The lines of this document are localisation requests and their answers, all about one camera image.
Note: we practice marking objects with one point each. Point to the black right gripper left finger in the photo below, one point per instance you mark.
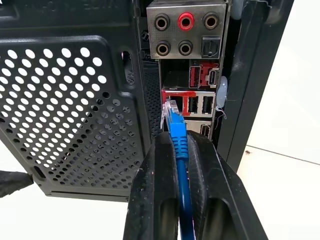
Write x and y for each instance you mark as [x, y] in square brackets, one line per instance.
[150, 190]

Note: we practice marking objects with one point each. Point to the black computer tower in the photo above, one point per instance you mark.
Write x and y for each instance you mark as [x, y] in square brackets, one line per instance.
[100, 95]

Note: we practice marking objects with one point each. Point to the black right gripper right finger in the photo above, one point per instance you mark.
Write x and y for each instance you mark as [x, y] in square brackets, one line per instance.
[220, 195]

